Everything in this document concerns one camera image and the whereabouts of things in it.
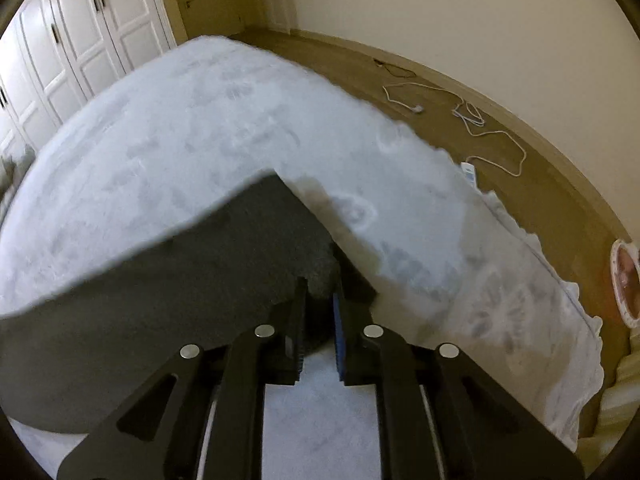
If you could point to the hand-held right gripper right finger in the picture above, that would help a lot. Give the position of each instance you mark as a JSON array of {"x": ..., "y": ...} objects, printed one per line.
[{"x": 341, "y": 345}]

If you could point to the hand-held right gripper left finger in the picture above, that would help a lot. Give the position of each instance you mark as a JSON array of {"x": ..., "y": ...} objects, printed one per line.
[{"x": 295, "y": 342}]

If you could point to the dark green towel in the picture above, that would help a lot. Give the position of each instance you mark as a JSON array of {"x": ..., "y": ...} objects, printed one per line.
[{"x": 175, "y": 310}]

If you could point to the white power strip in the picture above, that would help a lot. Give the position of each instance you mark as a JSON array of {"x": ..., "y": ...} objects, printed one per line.
[{"x": 470, "y": 172}]

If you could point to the grey butterfly print blanket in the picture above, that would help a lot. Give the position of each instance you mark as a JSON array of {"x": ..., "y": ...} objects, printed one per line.
[{"x": 200, "y": 125}]

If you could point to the white ruffled bed sheet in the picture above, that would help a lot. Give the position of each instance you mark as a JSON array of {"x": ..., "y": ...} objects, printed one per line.
[{"x": 592, "y": 375}]

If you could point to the cream cloth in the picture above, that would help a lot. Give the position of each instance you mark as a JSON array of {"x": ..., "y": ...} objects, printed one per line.
[{"x": 620, "y": 400}]

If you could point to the round pink white object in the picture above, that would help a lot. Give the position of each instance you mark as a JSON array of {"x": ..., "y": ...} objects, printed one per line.
[{"x": 627, "y": 280}]

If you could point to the white panelled wardrobe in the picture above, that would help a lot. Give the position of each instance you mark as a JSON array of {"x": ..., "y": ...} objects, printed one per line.
[{"x": 75, "y": 25}]

